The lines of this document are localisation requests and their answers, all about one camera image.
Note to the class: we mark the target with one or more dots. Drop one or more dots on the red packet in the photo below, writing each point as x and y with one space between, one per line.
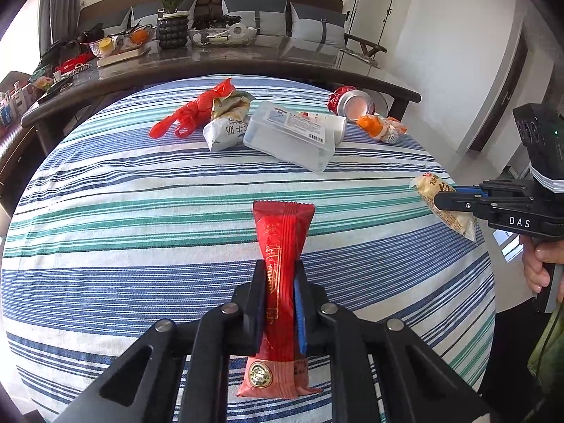
72 64

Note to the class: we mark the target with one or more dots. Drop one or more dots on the row of small bottles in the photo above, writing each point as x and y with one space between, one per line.
15 101

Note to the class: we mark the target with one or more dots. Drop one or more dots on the orange fruit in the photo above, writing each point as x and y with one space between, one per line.
140 35

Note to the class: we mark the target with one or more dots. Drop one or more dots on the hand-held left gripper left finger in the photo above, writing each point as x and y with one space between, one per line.
253 317

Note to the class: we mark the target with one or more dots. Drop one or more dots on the green patterned clothing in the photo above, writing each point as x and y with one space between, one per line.
548 352

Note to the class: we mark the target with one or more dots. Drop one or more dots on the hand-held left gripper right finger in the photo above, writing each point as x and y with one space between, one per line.
300 313

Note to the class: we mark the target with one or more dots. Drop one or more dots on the red snack bar wrapper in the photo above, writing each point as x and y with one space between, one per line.
282 238

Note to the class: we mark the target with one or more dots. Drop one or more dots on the black bag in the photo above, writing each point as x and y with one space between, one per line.
90 34

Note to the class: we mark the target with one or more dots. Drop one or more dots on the red plastic bag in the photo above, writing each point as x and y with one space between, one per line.
194 110

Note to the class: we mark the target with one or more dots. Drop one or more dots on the glass tray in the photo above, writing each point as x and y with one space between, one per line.
220 38

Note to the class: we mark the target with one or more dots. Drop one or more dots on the crushed red can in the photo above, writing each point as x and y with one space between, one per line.
352 103

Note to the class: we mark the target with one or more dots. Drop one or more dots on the black bubble vase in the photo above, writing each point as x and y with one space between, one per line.
173 31

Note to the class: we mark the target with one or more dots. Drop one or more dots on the wooden side cabinet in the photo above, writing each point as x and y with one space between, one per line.
15 154

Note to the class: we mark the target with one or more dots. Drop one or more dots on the person's right hand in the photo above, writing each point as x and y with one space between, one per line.
534 260

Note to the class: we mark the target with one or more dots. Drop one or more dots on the glass fruit bowl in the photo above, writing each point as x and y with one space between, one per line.
119 43

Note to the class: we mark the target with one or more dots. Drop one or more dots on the yellowish bread packet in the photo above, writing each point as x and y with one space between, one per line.
425 185

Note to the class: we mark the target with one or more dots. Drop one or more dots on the clear plastic box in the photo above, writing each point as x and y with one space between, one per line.
286 139

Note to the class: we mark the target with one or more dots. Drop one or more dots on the grey blue pillow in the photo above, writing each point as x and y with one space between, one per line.
317 26
145 11
255 15

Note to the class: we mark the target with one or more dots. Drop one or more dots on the yellow fruit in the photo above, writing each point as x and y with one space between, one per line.
105 44

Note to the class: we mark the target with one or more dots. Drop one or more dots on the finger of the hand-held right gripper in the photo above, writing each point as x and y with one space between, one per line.
458 206
469 190

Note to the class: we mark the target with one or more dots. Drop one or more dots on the black remote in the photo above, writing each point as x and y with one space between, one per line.
57 92

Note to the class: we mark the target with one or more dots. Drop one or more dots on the dark glossy beads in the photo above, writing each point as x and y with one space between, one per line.
211 20

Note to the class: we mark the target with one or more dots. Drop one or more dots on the white green snack bag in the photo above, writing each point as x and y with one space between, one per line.
224 134

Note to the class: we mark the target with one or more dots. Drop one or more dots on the grey curtain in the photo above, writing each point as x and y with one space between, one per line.
59 9

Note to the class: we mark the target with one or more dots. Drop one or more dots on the thick book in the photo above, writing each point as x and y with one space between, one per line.
123 56

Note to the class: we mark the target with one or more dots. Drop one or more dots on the white tape roll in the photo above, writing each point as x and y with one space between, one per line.
239 29

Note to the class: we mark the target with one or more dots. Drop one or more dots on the dark brown door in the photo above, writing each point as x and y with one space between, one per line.
498 97

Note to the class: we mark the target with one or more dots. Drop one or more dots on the orange white snack wrapper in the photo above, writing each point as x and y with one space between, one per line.
380 127

